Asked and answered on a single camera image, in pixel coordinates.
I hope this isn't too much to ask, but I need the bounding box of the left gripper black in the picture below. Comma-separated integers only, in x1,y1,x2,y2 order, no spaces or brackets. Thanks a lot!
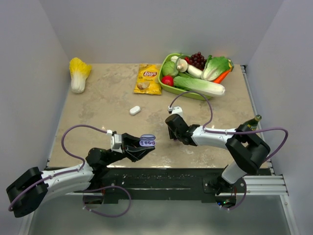
104,133,155,165

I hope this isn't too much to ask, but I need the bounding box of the blue-grey earbud charging case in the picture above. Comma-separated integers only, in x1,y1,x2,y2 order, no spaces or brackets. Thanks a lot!
139,134,156,147

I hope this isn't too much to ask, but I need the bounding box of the purple earbud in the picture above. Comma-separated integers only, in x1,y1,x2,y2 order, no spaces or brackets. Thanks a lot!
144,141,156,146

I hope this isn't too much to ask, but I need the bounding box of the white earbud charging case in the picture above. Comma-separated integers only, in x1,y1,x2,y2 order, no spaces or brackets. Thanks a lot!
129,106,141,116

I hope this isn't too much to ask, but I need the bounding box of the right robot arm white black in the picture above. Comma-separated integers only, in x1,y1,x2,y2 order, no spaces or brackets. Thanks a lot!
165,114,270,192

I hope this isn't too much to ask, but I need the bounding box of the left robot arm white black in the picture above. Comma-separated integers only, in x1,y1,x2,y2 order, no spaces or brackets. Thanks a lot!
6,133,156,218

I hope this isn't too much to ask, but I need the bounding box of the green plastic tray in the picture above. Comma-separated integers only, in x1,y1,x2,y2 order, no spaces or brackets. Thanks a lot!
158,53,205,101

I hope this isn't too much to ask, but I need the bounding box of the red tomato toy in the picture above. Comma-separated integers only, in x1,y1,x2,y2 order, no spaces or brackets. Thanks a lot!
161,75,174,87

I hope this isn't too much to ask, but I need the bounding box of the long green napa cabbage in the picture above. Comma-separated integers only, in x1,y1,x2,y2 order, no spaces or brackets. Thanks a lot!
174,76,225,97

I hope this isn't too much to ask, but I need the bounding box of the yellow Lays chips bag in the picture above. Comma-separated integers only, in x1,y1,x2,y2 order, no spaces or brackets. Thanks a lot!
133,64,161,95

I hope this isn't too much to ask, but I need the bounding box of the round green cabbage toy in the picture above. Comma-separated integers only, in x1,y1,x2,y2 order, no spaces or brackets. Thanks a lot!
161,61,179,77

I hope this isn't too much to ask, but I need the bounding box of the white king oyster mushroom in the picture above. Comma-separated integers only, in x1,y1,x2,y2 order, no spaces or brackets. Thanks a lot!
176,58,202,79

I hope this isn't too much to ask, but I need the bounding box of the orange carrot toy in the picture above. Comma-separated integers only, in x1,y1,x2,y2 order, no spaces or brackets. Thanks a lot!
213,70,231,84

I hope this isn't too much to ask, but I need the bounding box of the small white mushroom toy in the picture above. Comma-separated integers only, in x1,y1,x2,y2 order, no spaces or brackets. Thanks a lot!
170,56,179,63

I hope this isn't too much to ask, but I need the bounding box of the dark red grapes bunch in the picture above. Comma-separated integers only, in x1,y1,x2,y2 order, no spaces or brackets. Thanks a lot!
184,52,207,70

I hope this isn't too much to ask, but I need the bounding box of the green leafy lettuce toy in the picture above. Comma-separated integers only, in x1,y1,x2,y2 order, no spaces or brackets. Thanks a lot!
201,55,230,81

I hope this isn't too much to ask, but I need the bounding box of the green glass bottle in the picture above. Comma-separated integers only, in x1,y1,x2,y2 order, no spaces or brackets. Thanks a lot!
240,115,262,131

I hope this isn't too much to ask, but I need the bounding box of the yellow napa cabbage toy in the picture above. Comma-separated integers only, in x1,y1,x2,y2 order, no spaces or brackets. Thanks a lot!
69,57,92,94

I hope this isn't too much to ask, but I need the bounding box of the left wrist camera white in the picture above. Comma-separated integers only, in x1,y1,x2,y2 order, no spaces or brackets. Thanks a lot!
106,130,122,153

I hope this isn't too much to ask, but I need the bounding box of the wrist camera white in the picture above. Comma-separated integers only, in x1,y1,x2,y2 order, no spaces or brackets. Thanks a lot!
106,130,122,153
168,106,183,118

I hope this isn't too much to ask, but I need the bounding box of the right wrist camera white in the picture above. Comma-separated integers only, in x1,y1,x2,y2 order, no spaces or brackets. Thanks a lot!
168,106,183,118

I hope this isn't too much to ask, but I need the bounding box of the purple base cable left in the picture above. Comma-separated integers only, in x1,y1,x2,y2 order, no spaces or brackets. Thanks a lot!
82,185,133,218

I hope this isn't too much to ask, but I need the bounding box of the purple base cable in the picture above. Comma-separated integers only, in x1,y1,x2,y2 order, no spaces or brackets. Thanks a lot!
82,185,133,218
220,180,247,211

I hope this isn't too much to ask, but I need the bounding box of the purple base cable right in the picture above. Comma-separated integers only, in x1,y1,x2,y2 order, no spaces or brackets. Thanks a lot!
220,180,247,211

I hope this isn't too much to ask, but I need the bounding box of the aluminium frame rail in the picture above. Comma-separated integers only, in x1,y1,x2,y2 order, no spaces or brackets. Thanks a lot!
244,175,288,196

